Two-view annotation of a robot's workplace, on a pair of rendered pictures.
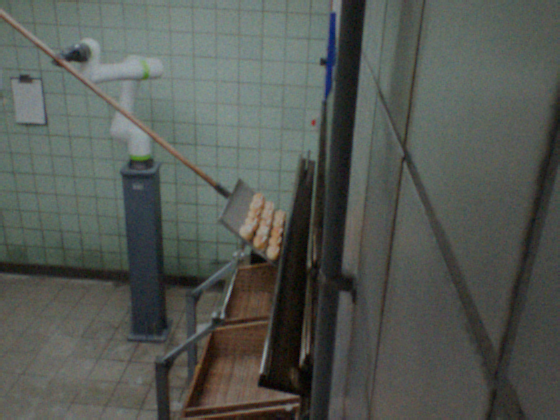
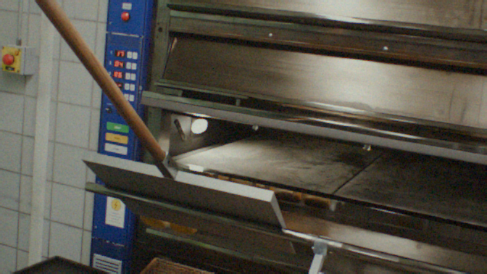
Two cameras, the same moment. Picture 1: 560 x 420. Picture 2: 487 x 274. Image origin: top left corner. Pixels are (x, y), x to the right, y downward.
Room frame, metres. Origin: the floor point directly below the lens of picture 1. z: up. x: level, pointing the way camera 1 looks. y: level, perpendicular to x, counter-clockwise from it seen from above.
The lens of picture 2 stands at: (1.94, 1.66, 1.67)
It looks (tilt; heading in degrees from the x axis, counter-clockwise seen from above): 10 degrees down; 288
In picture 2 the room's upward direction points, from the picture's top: 7 degrees clockwise
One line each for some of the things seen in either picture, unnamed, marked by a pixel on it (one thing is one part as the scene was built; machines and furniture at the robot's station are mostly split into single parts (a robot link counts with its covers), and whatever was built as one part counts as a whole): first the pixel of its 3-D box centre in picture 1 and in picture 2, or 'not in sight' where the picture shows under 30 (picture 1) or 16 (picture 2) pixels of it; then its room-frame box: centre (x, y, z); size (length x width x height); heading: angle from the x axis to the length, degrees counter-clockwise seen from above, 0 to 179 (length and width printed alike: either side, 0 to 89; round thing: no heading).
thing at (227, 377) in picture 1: (252, 372); not in sight; (1.95, 0.10, 0.72); 0.56 x 0.49 x 0.28; 176
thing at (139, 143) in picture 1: (137, 141); not in sight; (3.22, 0.88, 1.36); 0.16 x 0.13 x 0.19; 54
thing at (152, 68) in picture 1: (148, 69); not in sight; (3.30, 0.81, 1.77); 0.18 x 0.13 x 0.12; 144
